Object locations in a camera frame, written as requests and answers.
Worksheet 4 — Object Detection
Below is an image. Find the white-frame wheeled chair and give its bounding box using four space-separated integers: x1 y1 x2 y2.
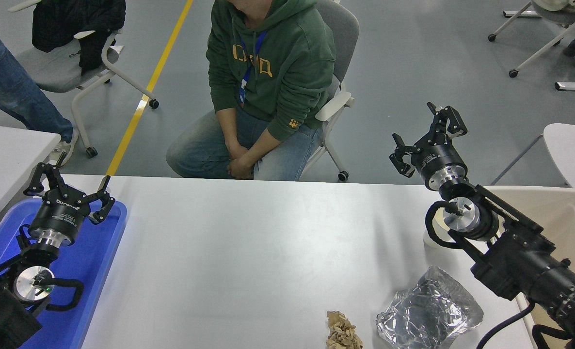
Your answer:
488 0 575 79

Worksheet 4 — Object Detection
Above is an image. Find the blue plastic tray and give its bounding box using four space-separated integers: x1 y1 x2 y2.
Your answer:
0 198 128 349

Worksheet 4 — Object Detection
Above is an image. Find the person's right hand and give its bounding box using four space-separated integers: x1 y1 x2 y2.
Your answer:
224 138 249 163

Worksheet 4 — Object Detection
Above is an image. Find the small white table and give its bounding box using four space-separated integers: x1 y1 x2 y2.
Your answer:
0 123 63 228

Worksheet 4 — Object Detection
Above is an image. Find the crumpled tan paper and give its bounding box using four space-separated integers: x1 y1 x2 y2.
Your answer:
325 311 364 349

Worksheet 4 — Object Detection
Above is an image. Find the large pale bin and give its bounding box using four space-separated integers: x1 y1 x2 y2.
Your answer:
481 186 575 349

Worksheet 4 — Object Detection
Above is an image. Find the grey seat white-frame chair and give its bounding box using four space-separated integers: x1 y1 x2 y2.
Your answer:
7 0 160 158

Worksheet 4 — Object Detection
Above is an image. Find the black jacket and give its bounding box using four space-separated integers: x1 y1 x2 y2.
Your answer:
32 0 127 74

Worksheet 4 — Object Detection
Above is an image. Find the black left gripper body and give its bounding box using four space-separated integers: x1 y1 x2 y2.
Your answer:
29 189 93 241

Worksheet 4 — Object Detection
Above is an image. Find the white side table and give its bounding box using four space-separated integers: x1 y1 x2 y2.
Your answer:
490 123 575 199

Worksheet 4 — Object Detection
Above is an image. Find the white paper cup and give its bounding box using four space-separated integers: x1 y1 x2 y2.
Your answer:
422 213 451 249

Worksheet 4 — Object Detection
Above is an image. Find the grey padded office chair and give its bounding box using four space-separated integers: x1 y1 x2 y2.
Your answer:
300 0 361 182

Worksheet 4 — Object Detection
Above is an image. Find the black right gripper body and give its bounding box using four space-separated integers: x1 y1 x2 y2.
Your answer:
415 134 467 183

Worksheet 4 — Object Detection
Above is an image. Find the person's left hand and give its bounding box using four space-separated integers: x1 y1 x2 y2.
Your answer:
227 155 258 180

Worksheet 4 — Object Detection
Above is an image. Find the blue lanyard badge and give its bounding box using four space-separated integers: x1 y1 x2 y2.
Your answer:
238 32 268 108

